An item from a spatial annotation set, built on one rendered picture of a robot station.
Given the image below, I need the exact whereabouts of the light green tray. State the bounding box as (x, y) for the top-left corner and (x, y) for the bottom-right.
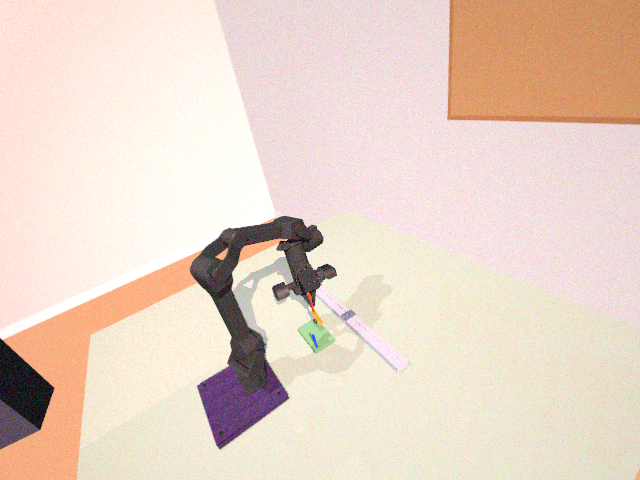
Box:
(297, 319), (335, 354)

